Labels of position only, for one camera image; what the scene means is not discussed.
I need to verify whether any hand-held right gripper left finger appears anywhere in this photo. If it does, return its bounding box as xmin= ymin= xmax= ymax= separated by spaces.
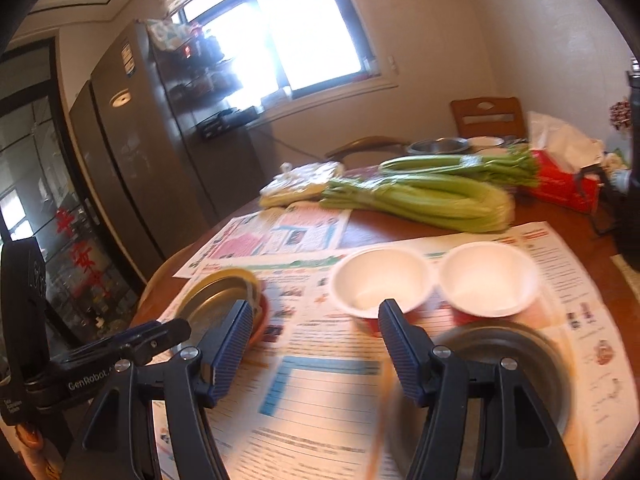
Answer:
xmin=60 ymin=299 xmax=256 ymax=480

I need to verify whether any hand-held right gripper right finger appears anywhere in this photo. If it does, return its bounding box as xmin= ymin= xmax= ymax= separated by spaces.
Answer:
xmin=377 ymin=298 xmax=576 ymax=480

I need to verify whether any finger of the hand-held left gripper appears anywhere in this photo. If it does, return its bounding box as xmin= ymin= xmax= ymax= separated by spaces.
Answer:
xmin=117 ymin=317 xmax=193 ymax=366
xmin=50 ymin=321 xmax=168 ymax=361

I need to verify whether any orange plastic plate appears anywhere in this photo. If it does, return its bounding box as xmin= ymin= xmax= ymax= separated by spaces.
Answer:
xmin=245 ymin=294 xmax=272 ymax=347

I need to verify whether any small steel plate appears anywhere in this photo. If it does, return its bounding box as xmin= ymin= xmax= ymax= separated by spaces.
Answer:
xmin=176 ymin=274 xmax=253 ymax=348

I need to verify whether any red paper bowl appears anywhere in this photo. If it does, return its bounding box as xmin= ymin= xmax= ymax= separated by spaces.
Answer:
xmin=439 ymin=241 xmax=542 ymax=331
xmin=330 ymin=247 xmax=435 ymax=336

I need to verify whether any yellow ribbed plate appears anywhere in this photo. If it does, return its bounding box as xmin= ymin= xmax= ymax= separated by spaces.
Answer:
xmin=187 ymin=267 xmax=263 ymax=321

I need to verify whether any large steel bowl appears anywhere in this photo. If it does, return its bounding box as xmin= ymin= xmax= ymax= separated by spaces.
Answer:
xmin=390 ymin=320 xmax=574 ymax=480

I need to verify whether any large orange-bordered newspaper sheet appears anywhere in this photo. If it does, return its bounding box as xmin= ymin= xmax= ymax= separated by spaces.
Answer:
xmin=150 ymin=240 xmax=576 ymax=480

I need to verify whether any pink printed newspaper sheet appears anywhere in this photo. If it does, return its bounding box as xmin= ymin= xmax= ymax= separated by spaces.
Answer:
xmin=172 ymin=207 xmax=353 ymax=278

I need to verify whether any thick celery bunch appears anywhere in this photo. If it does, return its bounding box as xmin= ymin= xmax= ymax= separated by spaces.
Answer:
xmin=319 ymin=174 xmax=517 ymax=234

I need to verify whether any brown refrigerator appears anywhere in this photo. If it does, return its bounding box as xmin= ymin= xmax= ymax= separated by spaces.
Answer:
xmin=67 ymin=20 xmax=236 ymax=281

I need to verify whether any clear bag of vegetables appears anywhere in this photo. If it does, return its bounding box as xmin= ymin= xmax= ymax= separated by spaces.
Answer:
xmin=259 ymin=161 xmax=346 ymax=209

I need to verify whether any glass door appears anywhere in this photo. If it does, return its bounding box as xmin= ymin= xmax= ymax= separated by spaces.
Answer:
xmin=0 ymin=40 xmax=151 ymax=356

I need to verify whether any taped leafy celery bunch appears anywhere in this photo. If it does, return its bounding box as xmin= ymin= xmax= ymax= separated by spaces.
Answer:
xmin=378 ymin=147 xmax=541 ymax=188

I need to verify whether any narrow illustrated newspaper sheet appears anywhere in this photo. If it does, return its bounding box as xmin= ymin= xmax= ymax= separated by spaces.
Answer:
xmin=500 ymin=222 xmax=640 ymax=480

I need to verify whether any distant steel bowl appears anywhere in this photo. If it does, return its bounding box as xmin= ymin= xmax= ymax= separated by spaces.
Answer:
xmin=406 ymin=137 xmax=472 ymax=156

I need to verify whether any wooden chair with curved back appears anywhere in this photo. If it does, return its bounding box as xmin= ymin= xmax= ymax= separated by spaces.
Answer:
xmin=325 ymin=135 xmax=408 ymax=161

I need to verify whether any red tissue box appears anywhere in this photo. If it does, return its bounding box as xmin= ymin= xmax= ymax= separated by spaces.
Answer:
xmin=520 ymin=149 xmax=601 ymax=213

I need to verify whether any wooden chair with carved back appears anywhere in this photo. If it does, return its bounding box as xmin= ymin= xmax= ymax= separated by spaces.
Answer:
xmin=450 ymin=96 xmax=530 ymax=141

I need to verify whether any white plastic bag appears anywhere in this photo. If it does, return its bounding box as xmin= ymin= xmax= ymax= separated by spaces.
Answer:
xmin=525 ymin=110 xmax=606 ymax=173

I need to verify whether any black thermos bottle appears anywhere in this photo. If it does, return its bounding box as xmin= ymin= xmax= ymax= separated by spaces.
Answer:
xmin=612 ymin=70 xmax=640 ymax=271

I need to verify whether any window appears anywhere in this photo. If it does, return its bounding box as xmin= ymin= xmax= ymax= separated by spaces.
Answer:
xmin=160 ymin=0 xmax=401 ymax=111

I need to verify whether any black strap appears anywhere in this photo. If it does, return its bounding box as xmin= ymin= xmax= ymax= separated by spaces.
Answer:
xmin=575 ymin=167 xmax=621 ymax=236

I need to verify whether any wire storage rack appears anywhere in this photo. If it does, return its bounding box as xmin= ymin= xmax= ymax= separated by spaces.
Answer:
xmin=147 ymin=20 xmax=261 ymax=143

